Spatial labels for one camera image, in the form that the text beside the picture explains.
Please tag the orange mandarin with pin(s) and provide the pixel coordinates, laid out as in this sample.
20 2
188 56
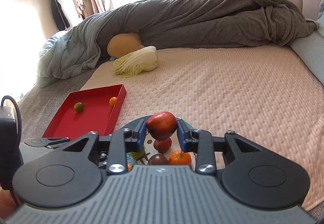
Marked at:
179 159
129 166

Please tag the small orange kumquat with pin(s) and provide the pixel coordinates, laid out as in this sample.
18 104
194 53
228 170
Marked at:
113 101

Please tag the light blue pillow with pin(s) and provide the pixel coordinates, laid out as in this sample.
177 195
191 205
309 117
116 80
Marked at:
311 54

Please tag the grey blanket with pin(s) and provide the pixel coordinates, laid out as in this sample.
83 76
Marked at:
189 19

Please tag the bear print plate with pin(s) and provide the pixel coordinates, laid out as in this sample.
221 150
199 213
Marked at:
149 146

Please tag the red cardboard tray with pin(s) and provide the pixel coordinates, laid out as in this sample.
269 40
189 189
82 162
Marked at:
96 117

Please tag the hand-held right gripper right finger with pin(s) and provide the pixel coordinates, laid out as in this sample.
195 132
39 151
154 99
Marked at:
181 135

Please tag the dark hanging jacket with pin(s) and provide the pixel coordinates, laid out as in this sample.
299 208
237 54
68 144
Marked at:
59 14

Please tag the purple passion fruit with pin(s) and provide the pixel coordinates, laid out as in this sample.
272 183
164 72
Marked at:
163 146

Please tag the red passion fruit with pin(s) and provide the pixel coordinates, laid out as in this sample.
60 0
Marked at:
162 125

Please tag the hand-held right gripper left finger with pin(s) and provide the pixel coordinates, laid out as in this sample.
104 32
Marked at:
143 135

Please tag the napa cabbage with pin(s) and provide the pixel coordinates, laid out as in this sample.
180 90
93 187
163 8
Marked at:
141 60

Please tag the dark brown tomato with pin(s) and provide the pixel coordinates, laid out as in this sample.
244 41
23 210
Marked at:
158 160

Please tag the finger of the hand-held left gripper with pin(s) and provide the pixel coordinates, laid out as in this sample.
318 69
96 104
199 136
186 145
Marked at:
102 155
57 141

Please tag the yellow plush toy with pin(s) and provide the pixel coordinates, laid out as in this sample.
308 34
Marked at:
124 44

